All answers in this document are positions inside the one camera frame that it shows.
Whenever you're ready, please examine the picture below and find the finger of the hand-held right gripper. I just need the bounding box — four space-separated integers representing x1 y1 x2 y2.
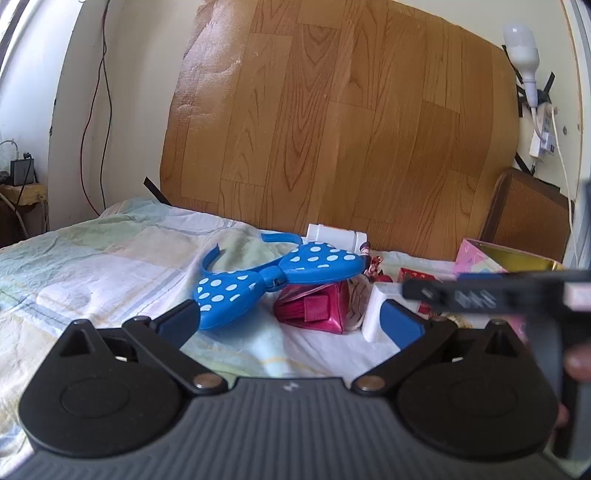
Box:
402 271 565 319

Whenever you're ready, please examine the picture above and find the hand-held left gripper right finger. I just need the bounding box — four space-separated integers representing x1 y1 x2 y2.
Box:
352 299 539 395

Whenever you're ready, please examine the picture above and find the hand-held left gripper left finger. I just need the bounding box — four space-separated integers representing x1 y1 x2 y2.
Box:
59 299 228 395

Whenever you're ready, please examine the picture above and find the pink box with gold inside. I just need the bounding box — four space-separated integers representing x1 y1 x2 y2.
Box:
452 239 566 344

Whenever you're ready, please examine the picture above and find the magenta pouch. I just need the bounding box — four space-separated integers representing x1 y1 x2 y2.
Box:
272 279 350 334

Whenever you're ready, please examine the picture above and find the blue polka dot bow headband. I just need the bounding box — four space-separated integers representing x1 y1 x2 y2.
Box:
193 232 365 330

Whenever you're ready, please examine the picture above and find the white plastic bottle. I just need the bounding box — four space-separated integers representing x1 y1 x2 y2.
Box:
306 223 369 254

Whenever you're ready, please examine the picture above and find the person's right hand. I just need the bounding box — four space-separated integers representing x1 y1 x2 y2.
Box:
556 345 591 428

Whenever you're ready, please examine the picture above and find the white box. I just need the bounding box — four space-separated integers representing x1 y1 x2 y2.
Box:
361 281 407 343

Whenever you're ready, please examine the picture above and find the red box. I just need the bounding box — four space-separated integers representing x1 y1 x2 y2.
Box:
398 267 444 319

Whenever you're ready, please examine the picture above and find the brown board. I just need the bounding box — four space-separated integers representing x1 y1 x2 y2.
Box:
478 167 573 265

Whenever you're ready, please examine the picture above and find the wooden shelf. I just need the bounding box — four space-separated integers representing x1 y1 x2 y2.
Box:
0 184 49 245

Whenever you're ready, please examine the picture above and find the large brown cardboard box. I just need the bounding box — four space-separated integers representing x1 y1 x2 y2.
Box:
159 0 522 261

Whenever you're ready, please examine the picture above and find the black device box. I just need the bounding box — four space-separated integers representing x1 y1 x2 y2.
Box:
10 157 37 186

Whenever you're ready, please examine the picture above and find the white light bulb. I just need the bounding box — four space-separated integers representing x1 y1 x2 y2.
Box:
502 24 541 86

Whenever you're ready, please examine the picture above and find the white cable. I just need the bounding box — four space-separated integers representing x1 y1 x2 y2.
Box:
551 108 579 259

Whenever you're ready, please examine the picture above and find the black cable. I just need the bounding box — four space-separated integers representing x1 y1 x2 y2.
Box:
95 0 114 213

